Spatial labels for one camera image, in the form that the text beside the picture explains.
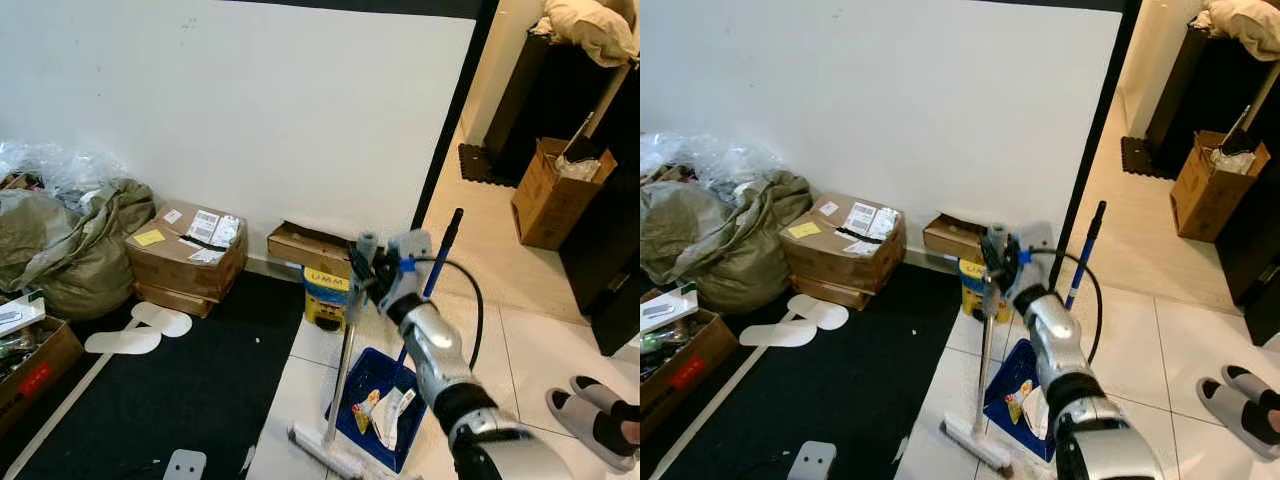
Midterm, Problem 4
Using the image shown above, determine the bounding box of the silver handled white broom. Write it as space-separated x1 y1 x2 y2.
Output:
940 225 1013 476
288 230 381 480

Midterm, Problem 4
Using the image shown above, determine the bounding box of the white floor strip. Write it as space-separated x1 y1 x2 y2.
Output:
0 345 106 476
645 340 766 480

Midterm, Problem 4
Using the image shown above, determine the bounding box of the yellow bucket with blue band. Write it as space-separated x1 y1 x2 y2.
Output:
303 265 353 333
960 258 1006 323

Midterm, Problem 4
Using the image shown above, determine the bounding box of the small torn cardboard box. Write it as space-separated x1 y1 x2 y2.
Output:
922 213 1001 263
267 220 361 276

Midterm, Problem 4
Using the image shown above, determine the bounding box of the white crumpled wrapper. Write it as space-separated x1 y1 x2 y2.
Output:
372 385 419 451
1022 385 1051 441

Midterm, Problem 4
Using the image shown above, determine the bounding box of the sealed cardboard box with labels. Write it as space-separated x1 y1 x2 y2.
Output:
780 192 908 291
125 200 249 301

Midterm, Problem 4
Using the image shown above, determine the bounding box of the small black foam mat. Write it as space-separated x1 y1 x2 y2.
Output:
458 143 518 188
1120 135 1176 181

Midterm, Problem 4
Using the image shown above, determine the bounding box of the thin flattened cardboard box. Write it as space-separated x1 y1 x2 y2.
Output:
135 282 216 319
795 275 871 311

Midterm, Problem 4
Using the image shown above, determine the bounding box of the tall open cardboard box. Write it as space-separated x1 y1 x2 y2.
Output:
510 137 619 251
1170 130 1271 243

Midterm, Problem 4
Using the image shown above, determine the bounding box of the grey slipper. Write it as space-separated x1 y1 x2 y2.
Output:
1195 377 1280 461
570 375 641 416
1222 365 1280 406
545 388 636 471

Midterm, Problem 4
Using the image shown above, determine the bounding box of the black door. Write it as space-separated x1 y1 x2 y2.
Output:
558 65 641 358
1215 65 1280 346

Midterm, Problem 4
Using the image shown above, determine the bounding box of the black cabinet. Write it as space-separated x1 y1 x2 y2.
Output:
485 28 601 186
1145 25 1251 181

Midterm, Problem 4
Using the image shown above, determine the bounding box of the olive green fabric sack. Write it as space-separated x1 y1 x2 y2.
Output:
0 178 156 321
640 170 813 316

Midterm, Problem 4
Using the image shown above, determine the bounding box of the white flat booklet box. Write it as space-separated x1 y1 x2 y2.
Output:
640 285 701 331
0 290 46 336

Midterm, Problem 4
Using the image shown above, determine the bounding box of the clear plastic bag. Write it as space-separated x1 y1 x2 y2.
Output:
640 132 791 191
0 140 126 196

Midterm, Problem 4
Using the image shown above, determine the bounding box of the open cardboard box red label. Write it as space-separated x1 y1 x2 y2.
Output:
0 290 83 436
640 285 741 441

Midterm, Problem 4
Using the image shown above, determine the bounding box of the beige cloth bundle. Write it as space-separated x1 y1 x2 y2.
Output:
540 0 641 69
1195 0 1280 63

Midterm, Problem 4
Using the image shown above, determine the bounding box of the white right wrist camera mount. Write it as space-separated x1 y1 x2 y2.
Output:
385 230 433 301
1010 222 1056 296

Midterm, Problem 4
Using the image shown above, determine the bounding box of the blue long handled dustpan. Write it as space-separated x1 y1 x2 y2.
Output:
330 207 466 473
983 200 1109 463

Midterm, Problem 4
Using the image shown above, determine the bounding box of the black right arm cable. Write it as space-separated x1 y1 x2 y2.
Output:
1030 248 1103 366
405 255 484 371

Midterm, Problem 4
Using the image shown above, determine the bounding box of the black door frame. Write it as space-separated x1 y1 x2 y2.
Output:
1045 0 1143 291
413 0 501 231

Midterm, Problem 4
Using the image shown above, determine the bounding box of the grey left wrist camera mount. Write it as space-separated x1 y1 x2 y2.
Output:
788 440 838 480
163 450 208 480

